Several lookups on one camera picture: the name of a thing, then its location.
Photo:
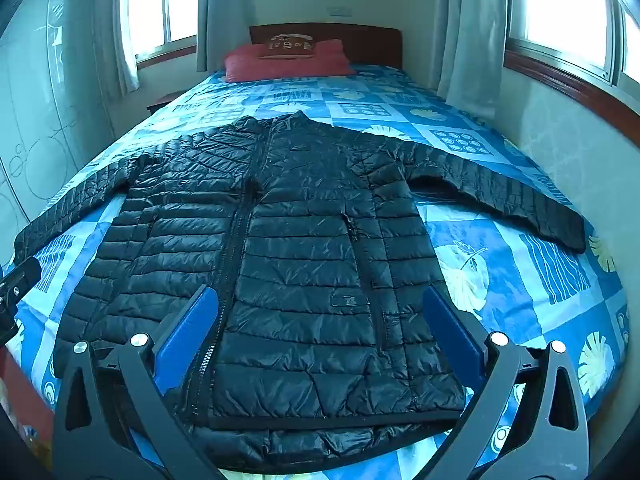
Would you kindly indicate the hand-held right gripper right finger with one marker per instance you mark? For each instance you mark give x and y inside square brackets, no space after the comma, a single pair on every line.
[452,332]

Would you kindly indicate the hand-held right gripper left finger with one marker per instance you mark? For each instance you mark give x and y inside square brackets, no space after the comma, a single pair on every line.
[190,330]

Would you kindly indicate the black puffer jacket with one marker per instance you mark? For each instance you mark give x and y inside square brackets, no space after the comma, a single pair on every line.
[300,240]

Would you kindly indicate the blue leaf-print bedspread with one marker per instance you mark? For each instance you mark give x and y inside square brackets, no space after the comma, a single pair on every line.
[500,200]

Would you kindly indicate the frosted glass wardrobe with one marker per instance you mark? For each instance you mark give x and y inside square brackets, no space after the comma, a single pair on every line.
[45,100]

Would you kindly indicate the dark wooden nightstand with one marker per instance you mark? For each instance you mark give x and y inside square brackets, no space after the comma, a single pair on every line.
[160,102]

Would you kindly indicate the red pillow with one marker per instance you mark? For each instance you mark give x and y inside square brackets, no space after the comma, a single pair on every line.
[240,67]

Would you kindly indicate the white curtain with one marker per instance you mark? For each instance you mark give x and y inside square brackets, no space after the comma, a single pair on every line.
[470,35]
[117,35]

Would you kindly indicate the dark wooden headboard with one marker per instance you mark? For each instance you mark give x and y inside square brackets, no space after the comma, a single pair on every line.
[370,45]

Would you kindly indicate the small brown printed cushion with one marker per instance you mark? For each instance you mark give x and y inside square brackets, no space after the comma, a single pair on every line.
[287,46]

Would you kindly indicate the grey curtain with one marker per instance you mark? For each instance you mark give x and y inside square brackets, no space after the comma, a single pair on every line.
[222,5]

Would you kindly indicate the wood-framed window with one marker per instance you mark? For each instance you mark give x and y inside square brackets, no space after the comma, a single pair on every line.
[565,5]
[170,0]

